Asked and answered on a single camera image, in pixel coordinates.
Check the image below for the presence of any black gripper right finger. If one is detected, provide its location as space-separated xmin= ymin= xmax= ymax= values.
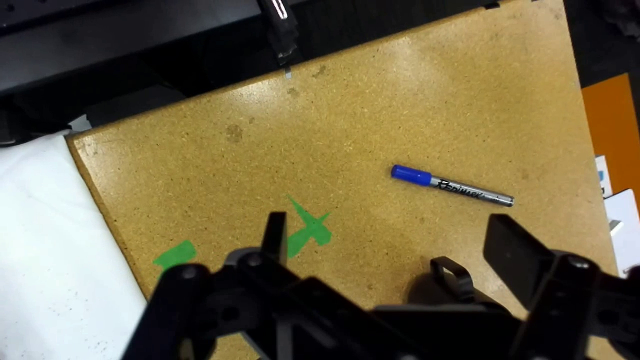
xmin=482 ymin=211 xmax=640 ymax=360

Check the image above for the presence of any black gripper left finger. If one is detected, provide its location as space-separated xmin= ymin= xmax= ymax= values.
xmin=121 ymin=210 xmax=401 ymax=360

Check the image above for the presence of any blue capped silver marker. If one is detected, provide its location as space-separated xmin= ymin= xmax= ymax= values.
xmin=389 ymin=164 xmax=515 ymax=208

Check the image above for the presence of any black mug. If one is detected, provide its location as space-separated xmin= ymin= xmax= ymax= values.
xmin=405 ymin=255 xmax=515 ymax=316

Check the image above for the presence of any green tape L mark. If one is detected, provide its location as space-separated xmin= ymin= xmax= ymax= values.
xmin=153 ymin=237 xmax=197 ymax=272

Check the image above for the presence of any green tape cross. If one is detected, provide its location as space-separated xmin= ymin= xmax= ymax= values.
xmin=286 ymin=195 xmax=333 ymax=259

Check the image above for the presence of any white printed paper box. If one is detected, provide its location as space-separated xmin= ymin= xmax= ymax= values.
xmin=594 ymin=155 xmax=640 ymax=275

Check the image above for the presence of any orange board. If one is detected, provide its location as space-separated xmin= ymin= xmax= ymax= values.
xmin=579 ymin=72 xmax=640 ymax=202

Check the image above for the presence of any white cloth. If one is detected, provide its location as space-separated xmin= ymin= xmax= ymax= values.
xmin=0 ymin=128 xmax=147 ymax=360

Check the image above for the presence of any black clamp bar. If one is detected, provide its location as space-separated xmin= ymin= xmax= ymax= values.
xmin=258 ymin=0 xmax=301 ymax=68

